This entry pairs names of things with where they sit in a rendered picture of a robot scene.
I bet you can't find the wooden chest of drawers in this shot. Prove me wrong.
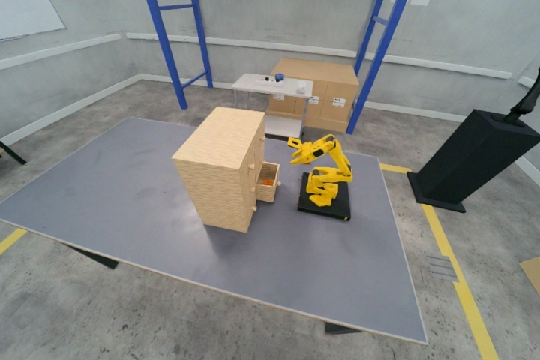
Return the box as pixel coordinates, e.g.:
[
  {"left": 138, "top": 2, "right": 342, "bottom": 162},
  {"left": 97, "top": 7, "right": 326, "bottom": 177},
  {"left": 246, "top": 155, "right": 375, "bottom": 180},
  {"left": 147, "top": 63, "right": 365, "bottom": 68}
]
[{"left": 172, "top": 106, "right": 265, "bottom": 233}]

